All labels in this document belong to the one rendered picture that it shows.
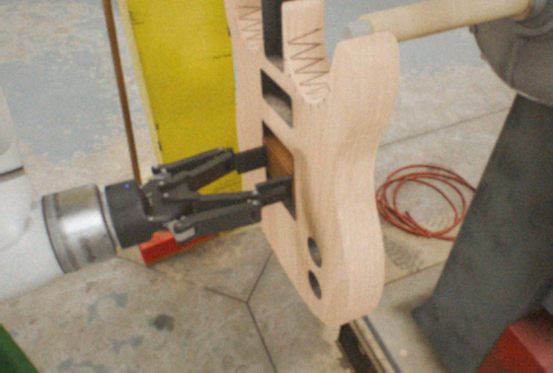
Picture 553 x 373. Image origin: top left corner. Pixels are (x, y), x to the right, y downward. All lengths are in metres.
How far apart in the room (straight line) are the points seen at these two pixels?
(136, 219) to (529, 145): 0.63
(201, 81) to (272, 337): 0.85
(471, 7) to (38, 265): 0.50
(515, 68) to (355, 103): 0.30
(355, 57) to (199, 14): 1.04
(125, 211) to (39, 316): 1.34
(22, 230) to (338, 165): 0.31
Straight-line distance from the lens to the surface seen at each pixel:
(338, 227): 0.48
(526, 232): 0.95
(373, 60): 0.39
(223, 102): 1.56
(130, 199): 0.54
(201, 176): 0.60
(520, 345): 1.06
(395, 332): 1.36
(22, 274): 0.55
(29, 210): 0.55
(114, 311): 1.78
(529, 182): 0.90
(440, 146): 2.37
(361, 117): 0.40
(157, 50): 1.41
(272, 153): 0.60
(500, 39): 0.66
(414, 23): 0.48
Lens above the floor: 1.47
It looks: 44 degrees down
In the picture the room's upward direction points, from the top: straight up
